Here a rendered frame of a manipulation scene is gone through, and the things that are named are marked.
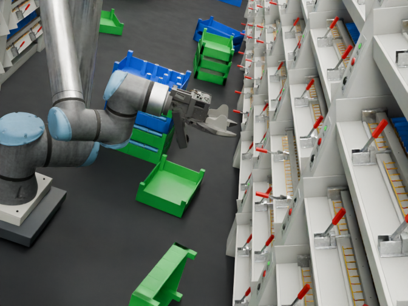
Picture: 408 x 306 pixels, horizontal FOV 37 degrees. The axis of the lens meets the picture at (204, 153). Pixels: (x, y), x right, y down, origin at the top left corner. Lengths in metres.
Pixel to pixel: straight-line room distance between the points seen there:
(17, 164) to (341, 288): 1.26
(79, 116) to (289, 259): 0.68
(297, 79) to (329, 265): 0.94
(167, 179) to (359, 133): 1.53
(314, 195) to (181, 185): 1.34
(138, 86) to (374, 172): 0.79
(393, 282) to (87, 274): 1.37
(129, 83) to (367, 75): 0.69
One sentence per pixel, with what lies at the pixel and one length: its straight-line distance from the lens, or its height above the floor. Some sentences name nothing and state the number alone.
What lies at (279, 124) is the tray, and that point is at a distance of 2.03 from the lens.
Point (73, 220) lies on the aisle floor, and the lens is 2.27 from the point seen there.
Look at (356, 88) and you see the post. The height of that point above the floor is 0.99.
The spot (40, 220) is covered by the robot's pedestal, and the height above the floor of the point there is 0.06.
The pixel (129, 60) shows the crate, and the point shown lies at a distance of 2.78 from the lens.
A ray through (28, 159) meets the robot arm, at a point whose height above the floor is 0.27.
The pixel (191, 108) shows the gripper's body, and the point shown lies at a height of 0.68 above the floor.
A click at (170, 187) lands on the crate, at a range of 2.58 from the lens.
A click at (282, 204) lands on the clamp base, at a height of 0.54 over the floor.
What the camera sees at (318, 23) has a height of 0.93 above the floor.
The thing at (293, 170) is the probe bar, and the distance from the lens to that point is 1.77.
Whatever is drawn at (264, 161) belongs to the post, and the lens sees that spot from 2.10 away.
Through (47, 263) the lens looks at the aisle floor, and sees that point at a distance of 2.07.
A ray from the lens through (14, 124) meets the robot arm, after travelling 2.04.
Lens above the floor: 1.35
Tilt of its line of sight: 27 degrees down
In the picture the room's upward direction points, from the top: 18 degrees clockwise
